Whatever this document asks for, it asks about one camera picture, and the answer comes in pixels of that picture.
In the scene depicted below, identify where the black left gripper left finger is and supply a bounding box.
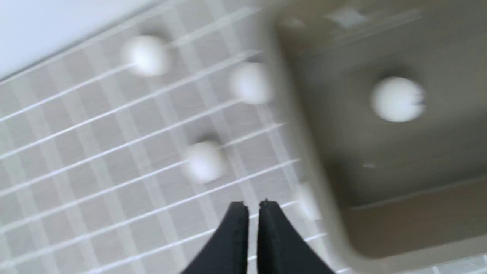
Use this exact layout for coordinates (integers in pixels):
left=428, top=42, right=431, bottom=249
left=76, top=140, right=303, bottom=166
left=182, top=202, right=249, bottom=274

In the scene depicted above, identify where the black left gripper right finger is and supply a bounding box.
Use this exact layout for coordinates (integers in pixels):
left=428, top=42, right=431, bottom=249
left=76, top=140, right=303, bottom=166
left=257, top=199, right=333, bottom=274

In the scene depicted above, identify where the white printed ball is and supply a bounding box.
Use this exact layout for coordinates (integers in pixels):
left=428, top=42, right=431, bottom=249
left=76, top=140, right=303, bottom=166
left=294, top=182, right=323, bottom=221

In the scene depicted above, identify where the olive green plastic bin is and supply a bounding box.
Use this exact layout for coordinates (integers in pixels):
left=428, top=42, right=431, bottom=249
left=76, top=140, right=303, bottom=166
left=260, top=0, right=486, bottom=274

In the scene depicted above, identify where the grey checked tablecloth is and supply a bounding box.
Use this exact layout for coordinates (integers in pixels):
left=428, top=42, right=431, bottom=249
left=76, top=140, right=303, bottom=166
left=1, top=0, right=356, bottom=274

